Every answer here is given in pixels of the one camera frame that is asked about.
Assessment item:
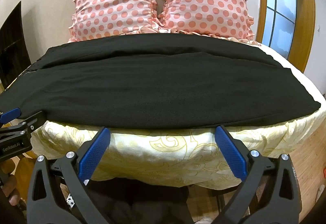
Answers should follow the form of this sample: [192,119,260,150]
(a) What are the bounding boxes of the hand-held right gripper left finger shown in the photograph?
[27,126,111,224]

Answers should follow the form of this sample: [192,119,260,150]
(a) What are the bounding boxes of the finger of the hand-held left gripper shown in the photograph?
[0,107,21,124]
[0,110,47,143]

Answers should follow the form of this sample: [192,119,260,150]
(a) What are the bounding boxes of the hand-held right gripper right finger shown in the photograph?
[214,125,302,224]

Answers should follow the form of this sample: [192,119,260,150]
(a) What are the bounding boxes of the black pants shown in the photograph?
[0,33,322,130]

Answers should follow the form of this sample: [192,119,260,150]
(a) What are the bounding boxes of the person's left hand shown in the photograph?
[4,175,22,207]

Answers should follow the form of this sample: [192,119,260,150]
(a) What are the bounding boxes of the dark wooden cabinet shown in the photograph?
[0,1,32,90]

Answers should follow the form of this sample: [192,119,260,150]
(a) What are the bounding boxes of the yellow patterned bed sheet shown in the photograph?
[31,37,326,190]

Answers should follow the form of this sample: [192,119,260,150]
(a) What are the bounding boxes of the wooden framed window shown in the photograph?
[256,0,317,73]

